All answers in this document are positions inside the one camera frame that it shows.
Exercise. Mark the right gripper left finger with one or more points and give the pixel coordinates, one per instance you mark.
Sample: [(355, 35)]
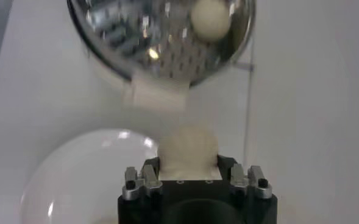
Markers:
[(148, 179)]

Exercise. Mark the white round plate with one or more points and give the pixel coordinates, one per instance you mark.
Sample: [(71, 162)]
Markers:
[(84, 176)]

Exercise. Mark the white steamed baozi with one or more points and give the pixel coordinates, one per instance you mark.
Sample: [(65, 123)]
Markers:
[(211, 19), (188, 149)]

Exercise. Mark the stainless steel steamer basket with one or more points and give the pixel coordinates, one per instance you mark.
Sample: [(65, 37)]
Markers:
[(136, 36)]

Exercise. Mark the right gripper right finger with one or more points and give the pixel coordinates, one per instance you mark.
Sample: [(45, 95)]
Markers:
[(238, 179)]

